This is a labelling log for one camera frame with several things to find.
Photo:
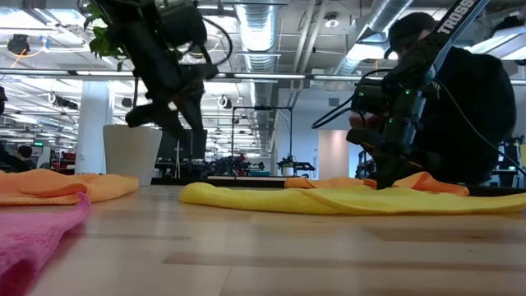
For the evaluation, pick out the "small white background pot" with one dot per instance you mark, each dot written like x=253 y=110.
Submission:
x=287 y=170

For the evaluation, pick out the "orange microfiber towel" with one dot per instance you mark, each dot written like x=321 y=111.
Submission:
x=431 y=185
x=49 y=185

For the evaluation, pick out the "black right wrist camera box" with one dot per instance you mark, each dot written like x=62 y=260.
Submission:
x=363 y=140

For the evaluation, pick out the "white plant pot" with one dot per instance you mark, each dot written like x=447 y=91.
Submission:
x=131 y=152

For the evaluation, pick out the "black background frame rig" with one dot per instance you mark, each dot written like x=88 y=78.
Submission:
x=263 y=108

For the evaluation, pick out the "pink microfiber towel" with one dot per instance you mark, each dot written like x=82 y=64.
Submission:
x=29 y=238

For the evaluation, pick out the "background robot rig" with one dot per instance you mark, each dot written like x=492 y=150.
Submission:
x=234 y=164

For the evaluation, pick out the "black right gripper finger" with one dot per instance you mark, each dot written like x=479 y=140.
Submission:
x=411 y=168
x=388 y=174

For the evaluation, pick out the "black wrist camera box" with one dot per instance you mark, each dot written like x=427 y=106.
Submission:
x=144 y=116
x=363 y=140

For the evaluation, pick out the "green leafy plant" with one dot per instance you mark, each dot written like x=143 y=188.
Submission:
x=102 y=43

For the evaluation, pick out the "yellow microfiber towel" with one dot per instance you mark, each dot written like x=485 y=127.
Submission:
x=328 y=201

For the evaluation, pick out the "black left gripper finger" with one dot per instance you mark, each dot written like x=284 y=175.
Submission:
x=174 y=123
x=193 y=117

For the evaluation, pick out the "person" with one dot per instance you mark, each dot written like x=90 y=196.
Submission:
x=20 y=160
x=472 y=103

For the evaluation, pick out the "black ceiling device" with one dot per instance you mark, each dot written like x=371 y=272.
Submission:
x=18 y=43

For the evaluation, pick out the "black background stand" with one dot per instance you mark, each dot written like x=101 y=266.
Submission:
x=513 y=156

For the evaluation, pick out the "white building pillar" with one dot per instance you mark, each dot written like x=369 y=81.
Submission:
x=92 y=123

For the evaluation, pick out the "dark background monitor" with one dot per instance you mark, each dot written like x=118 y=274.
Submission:
x=168 y=146

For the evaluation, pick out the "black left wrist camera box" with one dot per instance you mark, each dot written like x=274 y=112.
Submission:
x=144 y=116

